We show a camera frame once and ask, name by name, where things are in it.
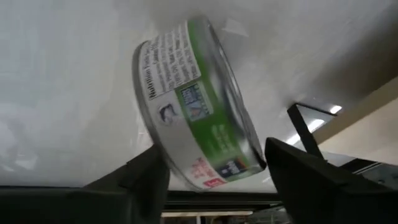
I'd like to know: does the green Bumble Bee tuna can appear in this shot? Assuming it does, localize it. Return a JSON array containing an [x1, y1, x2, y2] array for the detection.
[[132, 15, 267, 191]]

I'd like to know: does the black metal table frame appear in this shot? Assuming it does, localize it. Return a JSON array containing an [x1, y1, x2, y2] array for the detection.
[[161, 189, 284, 215]]

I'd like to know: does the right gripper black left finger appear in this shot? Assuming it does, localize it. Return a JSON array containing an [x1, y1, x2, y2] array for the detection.
[[0, 144, 170, 224]]

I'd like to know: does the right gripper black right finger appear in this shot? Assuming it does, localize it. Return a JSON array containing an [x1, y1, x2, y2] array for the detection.
[[266, 137, 398, 224]]

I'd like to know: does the white glossy table sheet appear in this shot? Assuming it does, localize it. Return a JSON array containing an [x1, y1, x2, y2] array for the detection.
[[0, 0, 398, 192]]

